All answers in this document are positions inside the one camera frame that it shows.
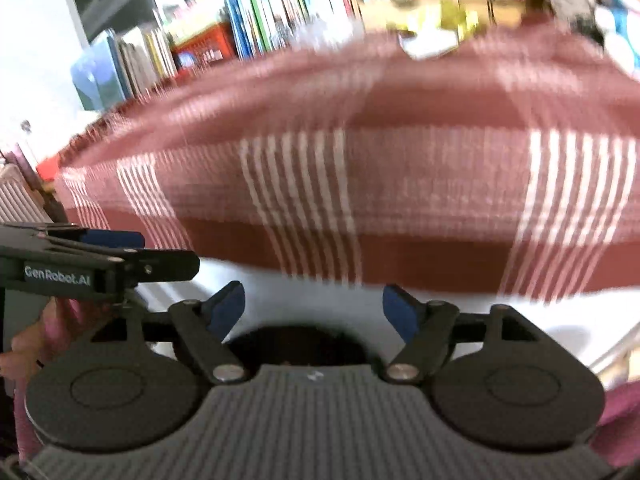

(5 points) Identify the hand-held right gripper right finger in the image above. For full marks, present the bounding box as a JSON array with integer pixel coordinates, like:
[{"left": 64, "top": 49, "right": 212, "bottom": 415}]
[{"left": 382, "top": 284, "right": 544, "bottom": 385}]

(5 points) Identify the pink clothing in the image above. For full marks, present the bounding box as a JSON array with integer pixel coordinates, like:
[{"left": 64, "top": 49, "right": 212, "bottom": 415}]
[{"left": 591, "top": 384, "right": 640, "bottom": 467}]

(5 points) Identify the row of blue spine books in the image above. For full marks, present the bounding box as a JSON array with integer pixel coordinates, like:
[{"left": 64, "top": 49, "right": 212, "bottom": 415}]
[{"left": 219, "top": 0, "right": 362, "bottom": 60}]

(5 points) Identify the row of pale books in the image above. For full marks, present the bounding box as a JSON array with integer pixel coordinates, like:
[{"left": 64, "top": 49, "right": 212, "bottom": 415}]
[{"left": 69, "top": 25, "right": 179, "bottom": 112}]

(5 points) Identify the red plaid blanket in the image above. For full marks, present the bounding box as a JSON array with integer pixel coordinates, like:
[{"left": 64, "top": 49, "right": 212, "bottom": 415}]
[{"left": 52, "top": 12, "right": 640, "bottom": 301}]

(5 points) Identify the white plastic bag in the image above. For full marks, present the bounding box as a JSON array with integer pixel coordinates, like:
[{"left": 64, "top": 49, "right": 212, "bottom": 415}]
[{"left": 135, "top": 257, "right": 640, "bottom": 371}]

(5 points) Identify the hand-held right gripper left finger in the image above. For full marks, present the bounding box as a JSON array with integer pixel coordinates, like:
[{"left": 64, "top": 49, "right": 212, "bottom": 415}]
[{"left": 90, "top": 280, "right": 247, "bottom": 385}]

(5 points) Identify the blue plush toy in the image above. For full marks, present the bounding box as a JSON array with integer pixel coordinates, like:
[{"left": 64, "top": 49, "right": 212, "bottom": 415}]
[{"left": 594, "top": 0, "right": 640, "bottom": 78}]

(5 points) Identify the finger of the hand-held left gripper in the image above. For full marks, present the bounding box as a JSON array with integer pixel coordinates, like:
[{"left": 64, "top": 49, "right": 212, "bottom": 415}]
[
  {"left": 75, "top": 247, "right": 201, "bottom": 286},
  {"left": 30, "top": 225, "right": 147, "bottom": 257}
]

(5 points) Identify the stack of flat books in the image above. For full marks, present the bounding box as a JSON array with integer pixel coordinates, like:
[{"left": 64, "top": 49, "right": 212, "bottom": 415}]
[{"left": 164, "top": 0, "right": 232, "bottom": 47}]

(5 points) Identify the red plastic crate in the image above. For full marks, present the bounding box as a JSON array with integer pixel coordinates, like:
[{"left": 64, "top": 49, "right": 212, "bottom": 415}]
[{"left": 171, "top": 24, "right": 237, "bottom": 70}]

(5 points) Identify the wooden desk organizer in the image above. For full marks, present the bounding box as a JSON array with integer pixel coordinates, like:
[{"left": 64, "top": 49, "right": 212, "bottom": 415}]
[{"left": 359, "top": 0, "right": 528, "bottom": 32}]

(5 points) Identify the person's left hand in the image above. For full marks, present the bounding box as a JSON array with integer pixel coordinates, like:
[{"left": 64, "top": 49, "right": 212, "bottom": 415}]
[{"left": 0, "top": 322, "right": 51, "bottom": 376}]

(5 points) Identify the beige ribbed box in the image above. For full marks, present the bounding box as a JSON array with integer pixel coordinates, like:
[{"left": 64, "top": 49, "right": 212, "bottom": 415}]
[{"left": 0, "top": 162, "right": 55, "bottom": 231}]

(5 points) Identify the white paper bag blue print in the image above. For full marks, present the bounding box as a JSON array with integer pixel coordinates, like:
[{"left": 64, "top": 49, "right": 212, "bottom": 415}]
[{"left": 401, "top": 30, "right": 462, "bottom": 61}]

